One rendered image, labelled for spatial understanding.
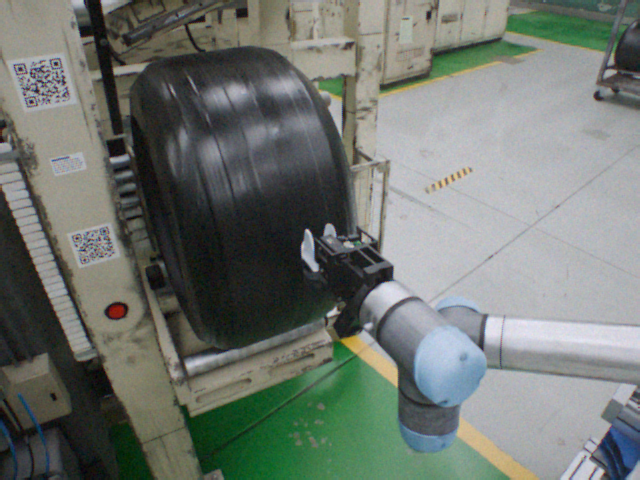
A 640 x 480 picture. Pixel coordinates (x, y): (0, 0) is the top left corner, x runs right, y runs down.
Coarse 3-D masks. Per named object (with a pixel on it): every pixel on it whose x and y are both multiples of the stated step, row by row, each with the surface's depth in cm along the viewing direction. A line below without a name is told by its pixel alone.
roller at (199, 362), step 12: (312, 324) 109; (324, 324) 110; (276, 336) 106; (288, 336) 107; (216, 348) 102; (252, 348) 103; (264, 348) 105; (192, 360) 99; (204, 360) 99; (216, 360) 100; (228, 360) 102; (192, 372) 99
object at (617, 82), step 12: (624, 0) 458; (636, 0) 484; (624, 12) 465; (636, 24) 469; (612, 36) 478; (624, 36) 473; (636, 36) 464; (624, 48) 474; (636, 48) 465; (624, 60) 480; (636, 60) 471; (600, 72) 502; (624, 72) 495; (636, 72) 486; (600, 84) 507; (612, 84) 499; (624, 84) 506; (636, 84) 508; (600, 96) 515
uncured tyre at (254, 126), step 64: (192, 64) 78; (256, 64) 80; (192, 128) 70; (256, 128) 73; (320, 128) 77; (192, 192) 69; (256, 192) 71; (320, 192) 76; (192, 256) 72; (256, 256) 73; (192, 320) 89; (256, 320) 81
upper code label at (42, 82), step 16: (16, 64) 62; (32, 64) 63; (48, 64) 64; (64, 64) 65; (16, 80) 63; (32, 80) 64; (48, 80) 65; (64, 80) 66; (32, 96) 65; (48, 96) 66; (64, 96) 67
